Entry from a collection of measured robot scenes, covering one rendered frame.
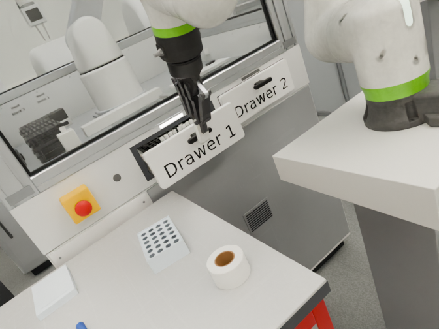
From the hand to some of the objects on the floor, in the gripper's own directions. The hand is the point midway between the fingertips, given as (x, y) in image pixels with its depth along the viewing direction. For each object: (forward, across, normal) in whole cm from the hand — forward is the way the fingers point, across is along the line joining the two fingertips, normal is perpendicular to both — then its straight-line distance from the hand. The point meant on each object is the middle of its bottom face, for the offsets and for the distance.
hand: (201, 130), depth 87 cm
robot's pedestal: (+76, +63, +29) cm, 102 cm away
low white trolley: (+82, +45, -41) cm, 102 cm away
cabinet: (+108, -29, +4) cm, 112 cm away
